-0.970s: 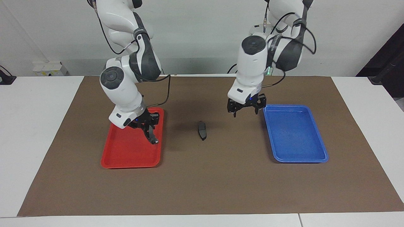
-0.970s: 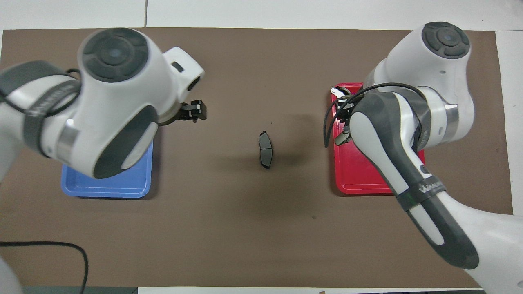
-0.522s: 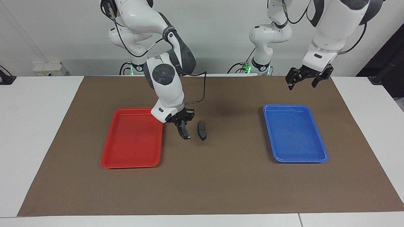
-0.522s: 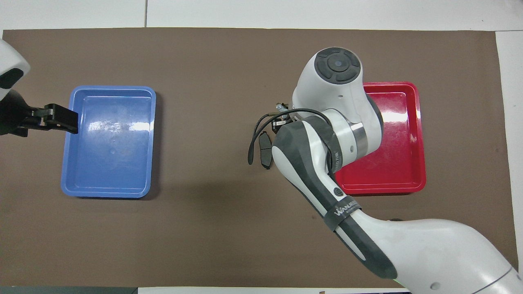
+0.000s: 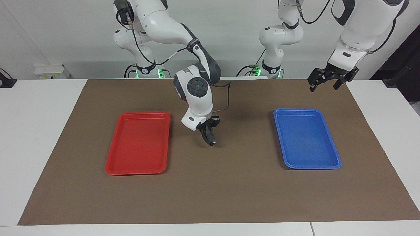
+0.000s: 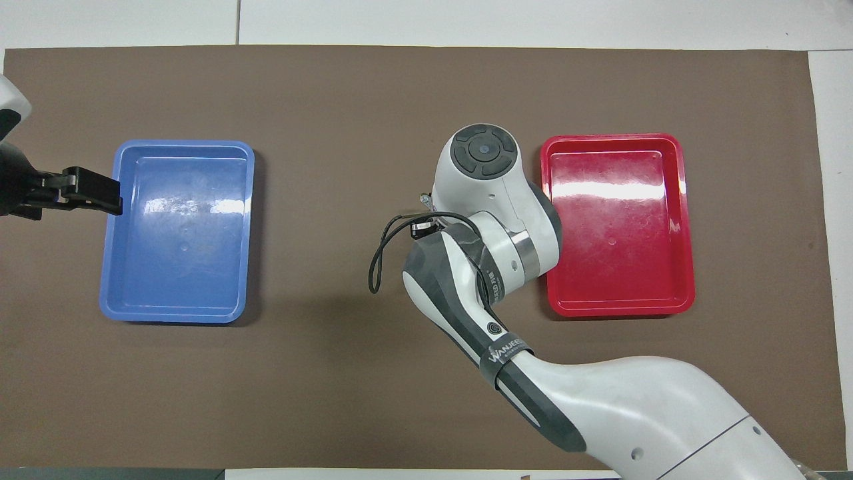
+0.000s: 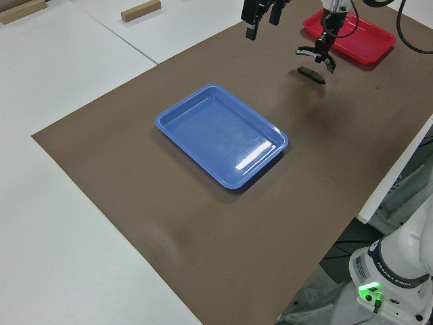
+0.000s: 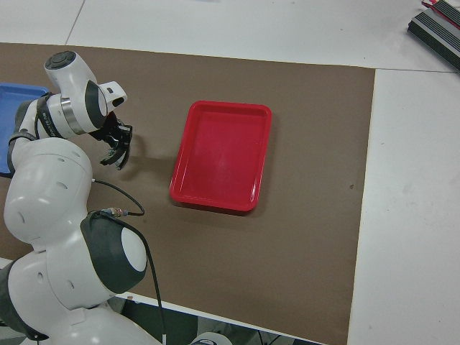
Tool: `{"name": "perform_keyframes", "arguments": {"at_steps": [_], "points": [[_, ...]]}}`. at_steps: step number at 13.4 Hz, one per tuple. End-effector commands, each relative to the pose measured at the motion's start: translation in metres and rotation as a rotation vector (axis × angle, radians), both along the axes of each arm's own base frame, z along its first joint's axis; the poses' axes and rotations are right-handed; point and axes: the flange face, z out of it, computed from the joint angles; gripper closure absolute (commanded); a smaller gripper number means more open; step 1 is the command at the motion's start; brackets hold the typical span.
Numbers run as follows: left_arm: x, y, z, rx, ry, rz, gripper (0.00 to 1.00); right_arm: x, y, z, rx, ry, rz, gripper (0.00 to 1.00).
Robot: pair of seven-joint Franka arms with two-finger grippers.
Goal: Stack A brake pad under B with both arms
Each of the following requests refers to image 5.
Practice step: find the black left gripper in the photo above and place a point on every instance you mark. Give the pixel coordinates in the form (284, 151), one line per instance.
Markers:
(339, 71)

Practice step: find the brown table mat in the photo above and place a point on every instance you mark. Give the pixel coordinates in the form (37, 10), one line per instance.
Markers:
(223, 183)

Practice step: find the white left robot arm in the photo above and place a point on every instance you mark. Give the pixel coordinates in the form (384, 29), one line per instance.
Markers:
(364, 19)

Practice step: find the white power strip box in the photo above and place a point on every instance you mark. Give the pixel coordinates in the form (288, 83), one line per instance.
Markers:
(49, 70)

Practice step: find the red plastic tray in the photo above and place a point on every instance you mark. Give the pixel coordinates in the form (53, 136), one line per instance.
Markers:
(141, 147)

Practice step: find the long curved dark brake pad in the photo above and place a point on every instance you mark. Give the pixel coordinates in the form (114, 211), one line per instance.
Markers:
(210, 139)

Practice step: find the black clamp mount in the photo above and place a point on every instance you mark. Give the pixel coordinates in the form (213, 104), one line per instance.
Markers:
(392, 83)
(6, 82)

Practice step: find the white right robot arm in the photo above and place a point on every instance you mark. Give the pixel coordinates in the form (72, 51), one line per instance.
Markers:
(197, 98)

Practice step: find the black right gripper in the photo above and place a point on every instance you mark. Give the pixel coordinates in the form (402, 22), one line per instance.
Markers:
(210, 123)

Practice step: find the black background panel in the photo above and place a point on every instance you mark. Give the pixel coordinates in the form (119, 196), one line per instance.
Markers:
(403, 42)

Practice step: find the blue plastic tray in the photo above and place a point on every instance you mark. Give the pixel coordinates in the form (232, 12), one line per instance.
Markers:
(305, 141)

